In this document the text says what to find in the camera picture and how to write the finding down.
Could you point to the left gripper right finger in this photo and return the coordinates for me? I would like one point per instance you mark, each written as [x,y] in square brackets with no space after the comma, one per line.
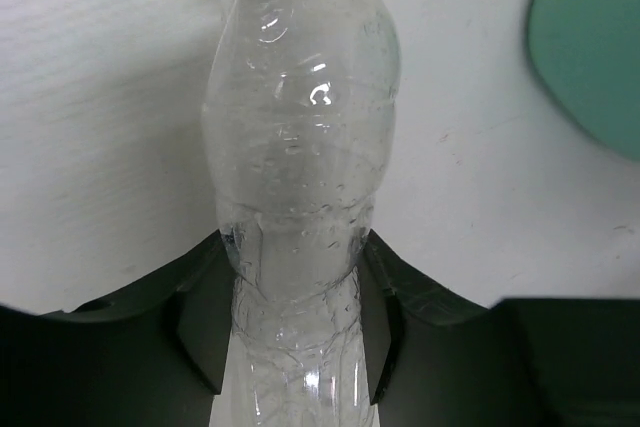
[434,358]

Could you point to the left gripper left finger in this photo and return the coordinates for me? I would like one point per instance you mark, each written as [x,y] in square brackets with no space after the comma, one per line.
[152,353]

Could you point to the clear bottle white cap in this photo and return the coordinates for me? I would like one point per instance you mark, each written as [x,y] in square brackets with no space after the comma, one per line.
[298,120]

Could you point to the green plastic bin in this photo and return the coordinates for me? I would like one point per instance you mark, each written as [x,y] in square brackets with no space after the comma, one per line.
[586,54]

